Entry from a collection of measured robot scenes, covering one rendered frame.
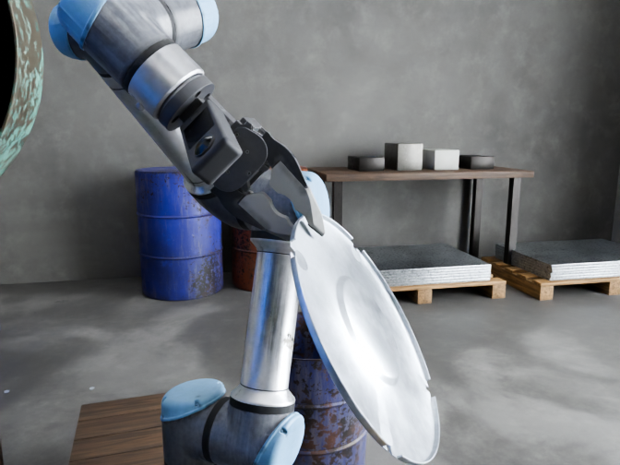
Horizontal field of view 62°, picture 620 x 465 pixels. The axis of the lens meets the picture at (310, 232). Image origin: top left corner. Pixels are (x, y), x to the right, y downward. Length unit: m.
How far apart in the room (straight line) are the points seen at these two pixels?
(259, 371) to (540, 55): 4.52
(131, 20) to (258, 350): 0.56
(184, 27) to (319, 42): 3.71
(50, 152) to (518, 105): 3.84
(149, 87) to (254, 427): 0.58
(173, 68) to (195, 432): 0.64
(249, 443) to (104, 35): 0.65
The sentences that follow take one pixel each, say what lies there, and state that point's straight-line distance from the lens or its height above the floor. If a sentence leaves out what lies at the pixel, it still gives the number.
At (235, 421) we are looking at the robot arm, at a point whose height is 0.67.
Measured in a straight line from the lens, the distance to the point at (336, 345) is 0.49.
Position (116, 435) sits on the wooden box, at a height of 0.35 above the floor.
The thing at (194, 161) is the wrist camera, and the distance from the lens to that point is 0.49.
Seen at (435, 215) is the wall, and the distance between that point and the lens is 4.71.
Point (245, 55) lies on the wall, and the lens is 4.25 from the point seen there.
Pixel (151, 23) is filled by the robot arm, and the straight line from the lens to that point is 0.61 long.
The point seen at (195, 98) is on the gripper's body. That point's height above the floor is 1.18.
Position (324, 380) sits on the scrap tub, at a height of 0.41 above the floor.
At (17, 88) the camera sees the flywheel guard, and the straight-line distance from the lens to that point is 1.25.
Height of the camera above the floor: 1.15
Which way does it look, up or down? 11 degrees down
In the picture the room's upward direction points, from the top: straight up
